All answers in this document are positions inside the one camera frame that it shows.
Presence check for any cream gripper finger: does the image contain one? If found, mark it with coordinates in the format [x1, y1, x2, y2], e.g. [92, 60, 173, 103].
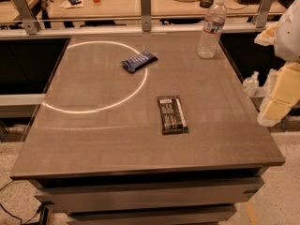
[254, 22, 278, 46]
[257, 62, 300, 127]

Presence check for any clear plastic water bottle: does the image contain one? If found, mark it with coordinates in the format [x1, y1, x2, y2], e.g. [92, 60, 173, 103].
[198, 0, 227, 59]

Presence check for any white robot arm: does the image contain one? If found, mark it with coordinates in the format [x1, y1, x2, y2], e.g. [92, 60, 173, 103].
[254, 0, 300, 127]

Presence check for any small clear sanitizer bottle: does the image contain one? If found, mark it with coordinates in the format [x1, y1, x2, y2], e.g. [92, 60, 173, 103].
[243, 71, 259, 97]

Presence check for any blue rxbar blueberry wrapper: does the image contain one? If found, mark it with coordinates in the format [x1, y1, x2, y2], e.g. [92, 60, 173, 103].
[121, 51, 158, 73]

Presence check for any black mesh cup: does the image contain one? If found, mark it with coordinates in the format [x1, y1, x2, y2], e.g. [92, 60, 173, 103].
[200, 0, 214, 8]

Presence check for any black snack bar wrapper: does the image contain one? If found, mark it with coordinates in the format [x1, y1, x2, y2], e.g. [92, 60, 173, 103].
[157, 96, 188, 135]

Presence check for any grey drawer cabinet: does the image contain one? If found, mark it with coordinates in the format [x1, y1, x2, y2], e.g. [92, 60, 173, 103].
[36, 170, 264, 225]

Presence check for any wooden background desk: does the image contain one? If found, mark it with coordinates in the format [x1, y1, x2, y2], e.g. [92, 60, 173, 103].
[40, 0, 289, 21]

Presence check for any grey metal bracket right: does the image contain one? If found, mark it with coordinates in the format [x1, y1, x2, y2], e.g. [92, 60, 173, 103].
[252, 0, 275, 28]

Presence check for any grey metal bracket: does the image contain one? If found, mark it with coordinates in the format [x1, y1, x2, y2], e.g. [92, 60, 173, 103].
[12, 0, 40, 35]
[252, 0, 275, 28]
[141, 0, 152, 32]

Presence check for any grey metal bracket middle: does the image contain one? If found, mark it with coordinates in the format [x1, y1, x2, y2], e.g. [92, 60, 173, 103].
[141, 0, 152, 32]

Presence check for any grey metal bracket left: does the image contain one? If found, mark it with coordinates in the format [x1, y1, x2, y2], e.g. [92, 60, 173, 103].
[12, 0, 40, 35]

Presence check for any black floor cable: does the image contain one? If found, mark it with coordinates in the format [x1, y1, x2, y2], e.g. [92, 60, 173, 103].
[0, 180, 43, 225]

